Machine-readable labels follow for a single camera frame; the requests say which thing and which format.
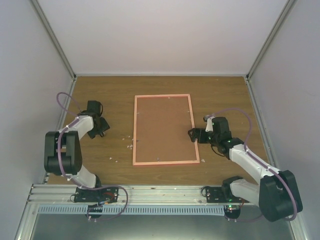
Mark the right aluminium corner post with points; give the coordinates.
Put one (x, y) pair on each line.
(288, 6)

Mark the grey slotted cable duct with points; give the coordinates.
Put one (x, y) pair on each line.
(197, 210)

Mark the pink photo frame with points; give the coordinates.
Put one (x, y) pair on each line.
(160, 130)

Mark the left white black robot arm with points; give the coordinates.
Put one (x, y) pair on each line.
(62, 148)

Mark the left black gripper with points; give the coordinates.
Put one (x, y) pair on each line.
(105, 126)

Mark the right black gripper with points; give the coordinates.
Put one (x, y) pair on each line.
(195, 131)

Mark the aluminium front rail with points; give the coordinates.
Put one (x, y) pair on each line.
(175, 195)

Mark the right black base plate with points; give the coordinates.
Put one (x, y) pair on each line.
(215, 195)

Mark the aluminium corner post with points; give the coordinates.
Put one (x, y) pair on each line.
(288, 6)
(52, 36)

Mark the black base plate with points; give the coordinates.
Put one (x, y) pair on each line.
(215, 195)
(107, 195)

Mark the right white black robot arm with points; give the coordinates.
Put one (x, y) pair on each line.
(274, 192)

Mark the left aluminium corner post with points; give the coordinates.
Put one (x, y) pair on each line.
(52, 36)

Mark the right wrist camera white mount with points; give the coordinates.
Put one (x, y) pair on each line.
(209, 122)

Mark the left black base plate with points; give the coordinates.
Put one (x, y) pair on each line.
(107, 195)

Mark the white debris pile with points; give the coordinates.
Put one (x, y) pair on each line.
(127, 141)

